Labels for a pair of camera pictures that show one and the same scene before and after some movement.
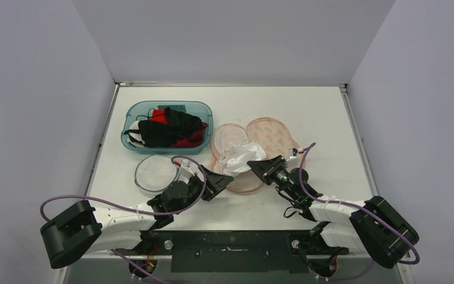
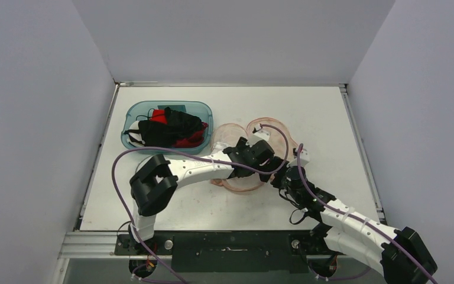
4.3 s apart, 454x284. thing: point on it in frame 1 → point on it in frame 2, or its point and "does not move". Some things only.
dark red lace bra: (193, 140) does not move
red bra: (159, 115) does not move
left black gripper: (216, 183) → (242, 145)
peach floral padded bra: (275, 139) does not move
